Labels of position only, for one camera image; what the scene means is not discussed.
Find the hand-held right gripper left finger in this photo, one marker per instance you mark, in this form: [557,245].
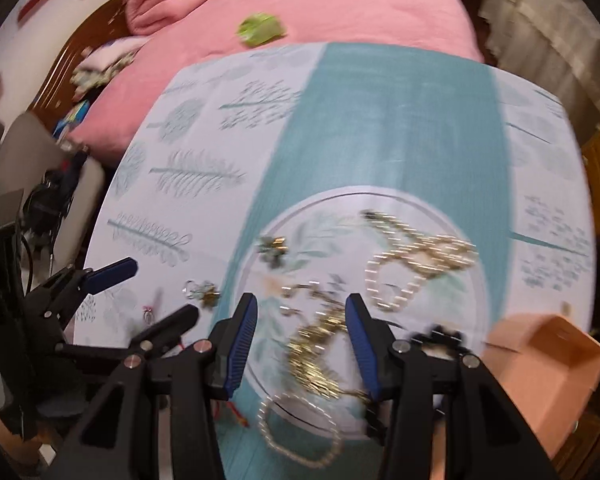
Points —
[239,345]

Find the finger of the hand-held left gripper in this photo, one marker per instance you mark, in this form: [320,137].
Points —
[172,322]
[112,271]

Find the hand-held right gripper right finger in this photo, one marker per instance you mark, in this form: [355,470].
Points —
[364,350]

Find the peach cardboard box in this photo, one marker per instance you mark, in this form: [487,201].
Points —
[535,375]

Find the blue book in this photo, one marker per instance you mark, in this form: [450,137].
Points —
[72,117]

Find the floral cloth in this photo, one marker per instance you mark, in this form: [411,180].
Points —
[105,62]

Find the teal and white printed tablecloth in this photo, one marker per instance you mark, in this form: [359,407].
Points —
[380,135]

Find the dark wooden headboard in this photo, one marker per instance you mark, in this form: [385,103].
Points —
[80,35]

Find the green crumpled wrapper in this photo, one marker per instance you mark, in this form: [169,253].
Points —
[260,30]

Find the bed with cream cover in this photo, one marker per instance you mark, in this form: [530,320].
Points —
[540,20]

